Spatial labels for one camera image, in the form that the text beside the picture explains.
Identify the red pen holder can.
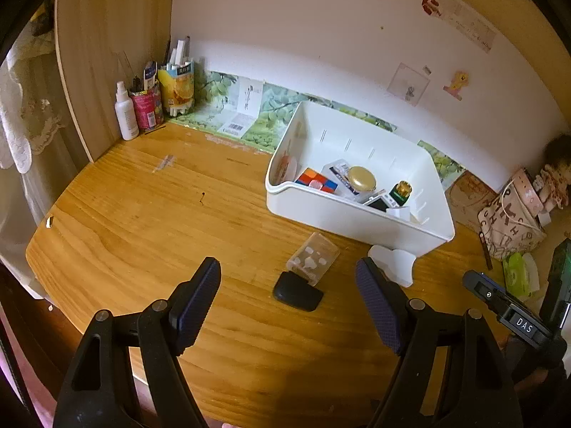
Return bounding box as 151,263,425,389
130,82,163,132

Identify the white toy camera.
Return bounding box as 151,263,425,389
365,190,401,212

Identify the round gold tin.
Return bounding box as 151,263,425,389
348,166,377,192

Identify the letter print fabric bag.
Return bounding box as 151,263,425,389
477,176,546,261

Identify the white plastic storage bin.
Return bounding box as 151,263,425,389
265,102,455,257

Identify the white 33W charger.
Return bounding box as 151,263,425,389
386,206,421,224

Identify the white foam sponge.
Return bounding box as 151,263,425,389
368,245,416,288

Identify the red wall sticker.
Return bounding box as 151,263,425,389
421,0,442,17

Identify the pink box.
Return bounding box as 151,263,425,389
512,168,544,218

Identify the brown haired doll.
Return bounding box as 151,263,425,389
532,134,571,213

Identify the white lace curtain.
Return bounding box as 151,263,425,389
0,21,88,300

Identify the pink correction tape dispenser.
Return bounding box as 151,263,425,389
275,154,297,184

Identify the black pen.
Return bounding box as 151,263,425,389
478,231,494,271

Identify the green tissue pack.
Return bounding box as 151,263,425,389
502,253,540,301

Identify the black power adapter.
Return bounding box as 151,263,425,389
273,271,323,312

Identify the white spray bottle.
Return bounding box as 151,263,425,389
114,81,140,141

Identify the clear acrylic block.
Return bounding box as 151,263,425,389
285,232,340,286

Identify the lion wall sticker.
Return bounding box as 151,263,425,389
443,71,469,101

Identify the colourful magic cube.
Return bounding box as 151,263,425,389
295,167,338,194

